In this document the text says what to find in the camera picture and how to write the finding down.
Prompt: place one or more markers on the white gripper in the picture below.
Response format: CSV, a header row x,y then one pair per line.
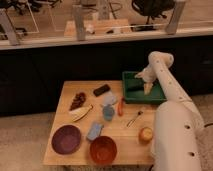
x,y
148,76

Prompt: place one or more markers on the black dish brush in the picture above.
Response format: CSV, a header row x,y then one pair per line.
x,y
138,87

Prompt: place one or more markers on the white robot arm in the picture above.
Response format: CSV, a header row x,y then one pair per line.
x,y
177,121

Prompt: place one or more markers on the green plastic tray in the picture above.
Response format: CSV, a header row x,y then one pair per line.
x,y
156,95

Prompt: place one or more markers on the metal spoon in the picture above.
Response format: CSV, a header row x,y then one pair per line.
x,y
133,119

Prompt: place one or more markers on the orange carrot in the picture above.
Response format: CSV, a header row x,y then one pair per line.
x,y
120,107

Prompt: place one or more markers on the black rectangular block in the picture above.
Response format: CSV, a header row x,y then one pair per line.
x,y
101,90

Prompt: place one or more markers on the black office chair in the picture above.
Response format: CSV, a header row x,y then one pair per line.
x,y
152,9

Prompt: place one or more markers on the brown grape bunch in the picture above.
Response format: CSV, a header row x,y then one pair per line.
x,y
78,100

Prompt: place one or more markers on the wooden background bench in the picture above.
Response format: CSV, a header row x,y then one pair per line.
x,y
100,27

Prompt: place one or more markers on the wooden table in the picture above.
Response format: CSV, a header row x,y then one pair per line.
x,y
130,151

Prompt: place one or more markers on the red bowl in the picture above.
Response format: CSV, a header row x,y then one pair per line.
x,y
103,150

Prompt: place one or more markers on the purple bowl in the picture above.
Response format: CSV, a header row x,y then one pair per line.
x,y
66,139

